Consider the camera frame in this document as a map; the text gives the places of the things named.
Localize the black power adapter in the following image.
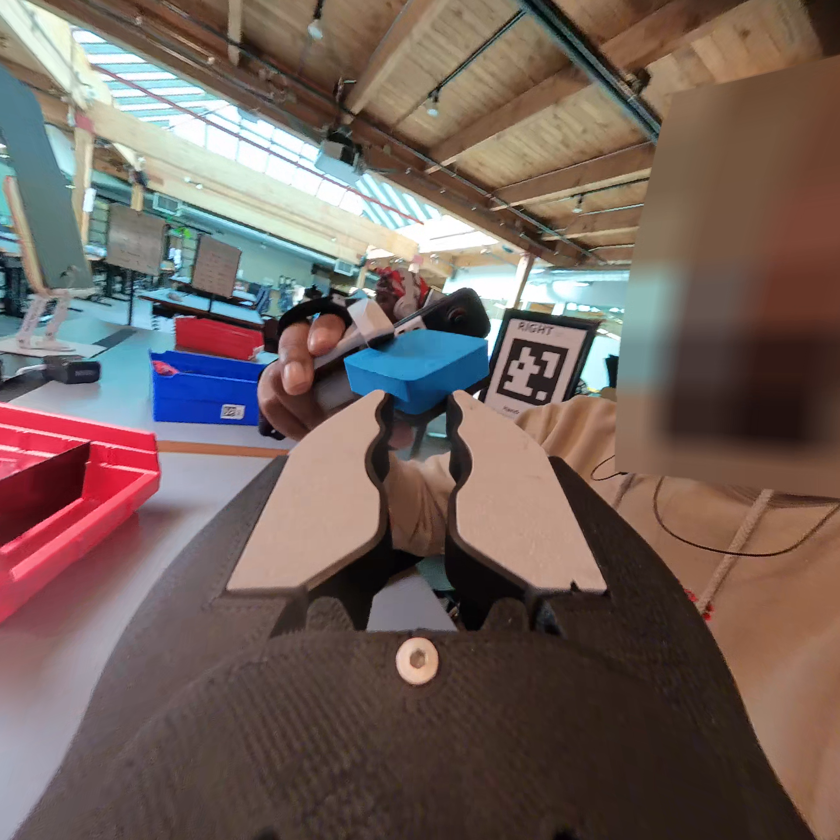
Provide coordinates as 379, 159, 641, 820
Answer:
42, 356, 101, 386

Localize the brown pegboard panel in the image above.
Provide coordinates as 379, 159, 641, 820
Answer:
190, 235, 242, 298
107, 203, 168, 277

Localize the blue foam block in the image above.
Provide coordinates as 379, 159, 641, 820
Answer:
343, 329, 490, 416

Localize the right tag board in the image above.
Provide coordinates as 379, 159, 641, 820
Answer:
481, 308, 601, 421

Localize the person's right hand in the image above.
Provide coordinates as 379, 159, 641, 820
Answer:
257, 315, 347, 442

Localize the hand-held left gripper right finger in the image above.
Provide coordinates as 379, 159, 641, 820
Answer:
446, 390, 608, 596

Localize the thin black cord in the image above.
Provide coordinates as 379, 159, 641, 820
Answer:
589, 455, 840, 559

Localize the monitor on white stand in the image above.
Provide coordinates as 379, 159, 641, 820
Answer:
0, 66, 109, 358

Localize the person's beige sweatshirt torso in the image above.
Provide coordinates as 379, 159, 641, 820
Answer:
518, 394, 840, 840

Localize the white hoodie drawstring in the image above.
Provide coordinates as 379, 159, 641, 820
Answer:
696, 489, 775, 618

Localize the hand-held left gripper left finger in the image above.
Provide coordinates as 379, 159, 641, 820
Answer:
225, 390, 395, 616

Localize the red plastic bin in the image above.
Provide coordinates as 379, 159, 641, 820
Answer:
174, 317, 266, 362
0, 402, 161, 624

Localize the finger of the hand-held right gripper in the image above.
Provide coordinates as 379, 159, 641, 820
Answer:
312, 374, 361, 413

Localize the blue plastic bin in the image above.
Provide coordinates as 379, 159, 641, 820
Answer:
150, 350, 266, 426

